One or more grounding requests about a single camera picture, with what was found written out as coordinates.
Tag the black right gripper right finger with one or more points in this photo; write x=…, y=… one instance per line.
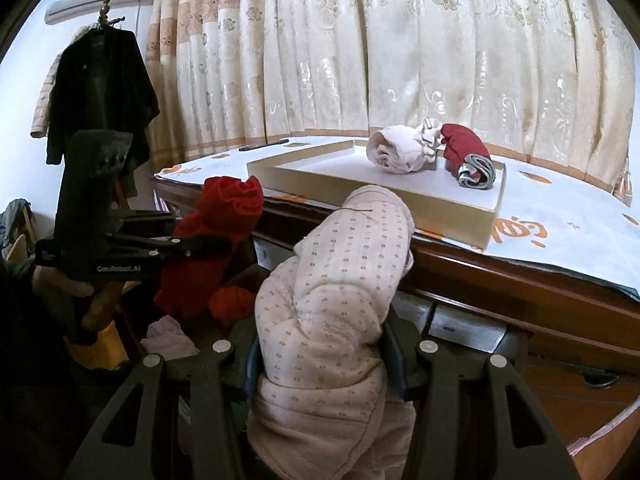
x=477, y=419

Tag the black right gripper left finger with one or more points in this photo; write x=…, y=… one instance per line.
x=168, y=420

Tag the pink dotted underwear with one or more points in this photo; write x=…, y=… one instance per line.
x=323, y=407

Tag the bright red underwear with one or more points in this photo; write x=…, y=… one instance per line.
x=219, y=231

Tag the beige underwear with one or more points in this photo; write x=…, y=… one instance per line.
x=402, y=149

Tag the pink cloth in drawer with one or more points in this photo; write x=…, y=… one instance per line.
x=166, y=338

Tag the black coat on rack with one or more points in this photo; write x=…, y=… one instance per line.
x=102, y=84

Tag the dark wooden dresser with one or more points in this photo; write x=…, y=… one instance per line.
x=578, y=346

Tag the shallow beige cardboard tray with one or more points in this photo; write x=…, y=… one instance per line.
x=439, y=205

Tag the white patterned dresser cover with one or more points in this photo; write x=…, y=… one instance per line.
x=544, y=217

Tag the cream floral curtain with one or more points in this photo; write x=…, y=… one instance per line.
x=549, y=82

